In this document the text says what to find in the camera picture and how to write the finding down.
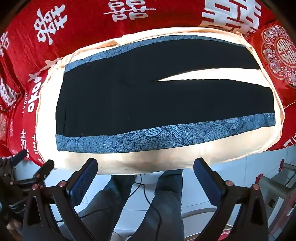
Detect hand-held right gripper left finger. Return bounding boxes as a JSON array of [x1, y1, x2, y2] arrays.
[[22, 158, 99, 241]]

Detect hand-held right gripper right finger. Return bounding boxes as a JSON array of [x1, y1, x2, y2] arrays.
[[193, 158, 270, 241]]

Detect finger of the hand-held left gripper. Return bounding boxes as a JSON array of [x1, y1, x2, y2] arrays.
[[9, 149, 28, 167], [34, 159, 55, 180]]

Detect black pants with blue stripes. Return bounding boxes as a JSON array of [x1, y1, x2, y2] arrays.
[[55, 35, 277, 154]]

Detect person's right leg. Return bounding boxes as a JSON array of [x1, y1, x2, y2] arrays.
[[133, 169, 185, 241]]

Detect red embroidered pillow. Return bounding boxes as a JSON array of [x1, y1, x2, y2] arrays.
[[248, 20, 296, 109]]

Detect red printed blanket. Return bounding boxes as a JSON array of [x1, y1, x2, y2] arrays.
[[0, 0, 296, 167]]

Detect black cable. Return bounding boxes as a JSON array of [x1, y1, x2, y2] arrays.
[[79, 175, 162, 241]]

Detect grey metal frame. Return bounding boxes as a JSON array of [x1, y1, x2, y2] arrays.
[[254, 162, 296, 224]]

